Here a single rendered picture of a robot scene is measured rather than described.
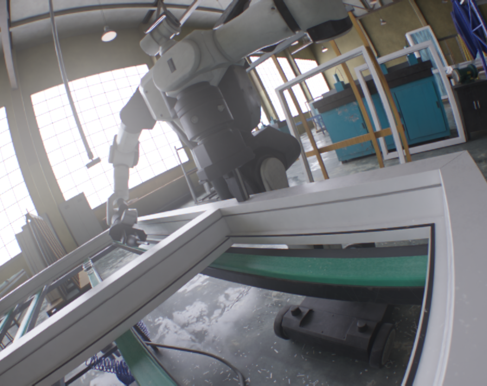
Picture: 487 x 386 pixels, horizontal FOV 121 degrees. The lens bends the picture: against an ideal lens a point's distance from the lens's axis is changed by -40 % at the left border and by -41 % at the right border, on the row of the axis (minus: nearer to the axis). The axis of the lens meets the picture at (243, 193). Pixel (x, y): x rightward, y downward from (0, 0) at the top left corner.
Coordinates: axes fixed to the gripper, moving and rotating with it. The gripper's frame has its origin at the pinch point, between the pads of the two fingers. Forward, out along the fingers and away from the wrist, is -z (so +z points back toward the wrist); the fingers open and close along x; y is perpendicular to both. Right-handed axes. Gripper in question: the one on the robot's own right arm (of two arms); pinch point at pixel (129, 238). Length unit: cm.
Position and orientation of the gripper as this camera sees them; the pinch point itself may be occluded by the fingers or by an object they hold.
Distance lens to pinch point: 72.6
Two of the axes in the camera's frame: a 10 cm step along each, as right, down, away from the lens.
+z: -5.8, -1.9, 7.9
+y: -3.3, 9.4, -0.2
